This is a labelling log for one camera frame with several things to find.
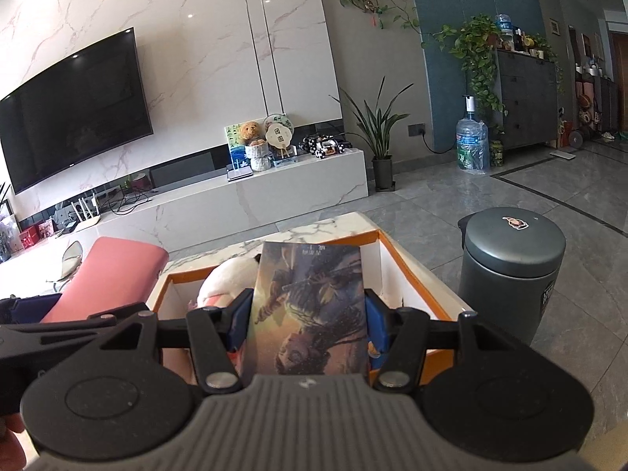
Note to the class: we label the black flat-screen television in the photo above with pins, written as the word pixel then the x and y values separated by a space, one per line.
pixel 73 108

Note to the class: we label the grey trash can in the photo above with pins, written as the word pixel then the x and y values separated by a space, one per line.
pixel 510 274

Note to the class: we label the red gift box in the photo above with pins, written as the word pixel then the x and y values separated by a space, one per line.
pixel 28 238

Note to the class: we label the wall socket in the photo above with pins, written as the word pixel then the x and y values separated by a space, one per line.
pixel 417 130

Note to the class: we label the white bathroom scale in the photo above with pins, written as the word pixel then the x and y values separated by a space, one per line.
pixel 562 155

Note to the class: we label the dark grey cabinet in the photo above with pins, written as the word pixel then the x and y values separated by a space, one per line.
pixel 525 103

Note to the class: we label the white woven pot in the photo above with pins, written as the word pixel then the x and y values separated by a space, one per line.
pixel 256 149
pixel 260 163

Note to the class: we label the panda plush toy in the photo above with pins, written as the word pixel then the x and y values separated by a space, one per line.
pixel 225 274

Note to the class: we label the white router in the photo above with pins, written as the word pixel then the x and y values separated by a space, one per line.
pixel 86 217

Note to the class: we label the potted long-leaf plant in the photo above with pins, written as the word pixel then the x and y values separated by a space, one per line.
pixel 378 127

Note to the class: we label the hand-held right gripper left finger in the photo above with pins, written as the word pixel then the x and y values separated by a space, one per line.
pixel 240 319

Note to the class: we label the brown teddy bear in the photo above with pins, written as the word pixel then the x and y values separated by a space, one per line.
pixel 249 131

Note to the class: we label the round painted fan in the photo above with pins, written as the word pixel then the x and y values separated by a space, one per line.
pixel 280 119

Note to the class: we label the black white patterned toy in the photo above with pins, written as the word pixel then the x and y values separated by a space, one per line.
pixel 326 144

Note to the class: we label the orange cardboard box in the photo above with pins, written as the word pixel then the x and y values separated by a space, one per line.
pixel 392 270

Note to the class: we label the blue green painting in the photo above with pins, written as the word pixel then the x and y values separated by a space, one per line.
pixel 236 152

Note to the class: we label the illustrated book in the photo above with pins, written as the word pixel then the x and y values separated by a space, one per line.
pixel 309 314

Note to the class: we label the green canister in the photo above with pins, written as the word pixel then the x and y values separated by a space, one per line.
pixel 496 153

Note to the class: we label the large water bottle with pump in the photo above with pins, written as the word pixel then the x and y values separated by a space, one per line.
pixel 471 142

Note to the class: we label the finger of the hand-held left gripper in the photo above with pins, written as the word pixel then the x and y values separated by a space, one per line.
pixel 64 329

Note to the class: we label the person's left hand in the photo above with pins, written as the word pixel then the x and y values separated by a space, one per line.
pixel 10 444

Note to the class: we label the hanging vine plant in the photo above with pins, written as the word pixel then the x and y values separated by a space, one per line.
pixel 373 0

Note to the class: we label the beige fan ornament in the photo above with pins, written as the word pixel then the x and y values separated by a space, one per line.
pixel 278 136

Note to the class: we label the pink folder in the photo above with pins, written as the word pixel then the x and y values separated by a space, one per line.
pixel 113 270

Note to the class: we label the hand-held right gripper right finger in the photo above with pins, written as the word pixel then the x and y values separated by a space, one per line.
pixel 378 324

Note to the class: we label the marble TV console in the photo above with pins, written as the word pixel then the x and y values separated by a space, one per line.
pixel 245 196

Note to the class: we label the pink patterned gift box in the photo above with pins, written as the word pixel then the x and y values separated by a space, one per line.
pixel 45 229

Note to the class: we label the trailing vine plant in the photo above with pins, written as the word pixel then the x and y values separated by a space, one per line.
pixel 476 49

